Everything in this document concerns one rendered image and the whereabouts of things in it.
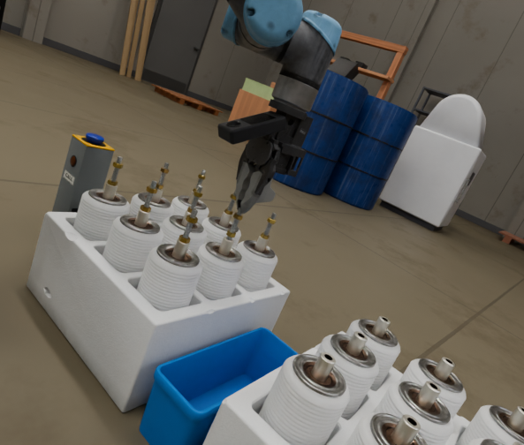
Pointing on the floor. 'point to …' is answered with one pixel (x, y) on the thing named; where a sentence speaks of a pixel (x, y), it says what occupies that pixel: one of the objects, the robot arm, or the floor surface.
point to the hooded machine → (437, 163)
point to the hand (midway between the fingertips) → (239, 205)
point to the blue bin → (207, 385)
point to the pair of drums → (350, 143)
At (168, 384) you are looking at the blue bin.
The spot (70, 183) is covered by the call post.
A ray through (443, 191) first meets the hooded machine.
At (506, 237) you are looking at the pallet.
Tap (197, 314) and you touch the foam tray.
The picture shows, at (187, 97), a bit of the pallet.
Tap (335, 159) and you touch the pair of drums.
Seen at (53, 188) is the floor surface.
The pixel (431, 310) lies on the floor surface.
